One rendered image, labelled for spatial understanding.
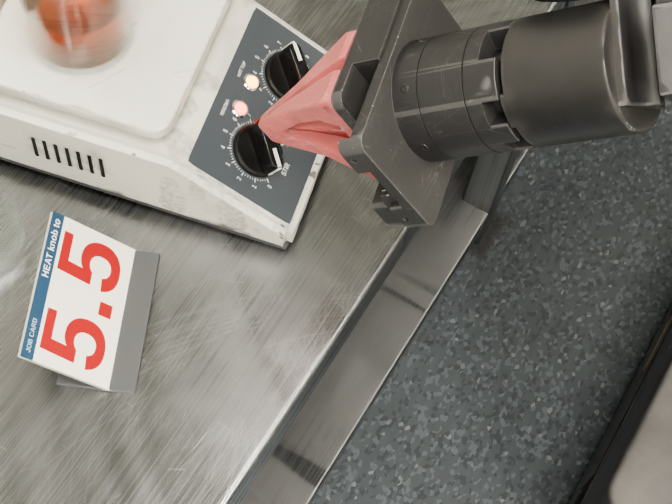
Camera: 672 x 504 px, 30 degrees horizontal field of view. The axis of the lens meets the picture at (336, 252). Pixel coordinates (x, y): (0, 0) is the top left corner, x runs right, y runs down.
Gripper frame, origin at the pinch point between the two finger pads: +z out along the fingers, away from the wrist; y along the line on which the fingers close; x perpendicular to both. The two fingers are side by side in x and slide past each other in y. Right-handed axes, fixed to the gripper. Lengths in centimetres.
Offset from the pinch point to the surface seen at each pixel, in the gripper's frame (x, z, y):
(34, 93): -5.3, 14.2, -0.6
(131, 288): 6.0, 13.9, 5.1
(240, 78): 2.9, 8.2, -7.3
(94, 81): -3.5, 12.0, -2.5
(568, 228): 84, 36, -55
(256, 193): 6.3, 7.0, -1.2
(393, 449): 76, 47, -18
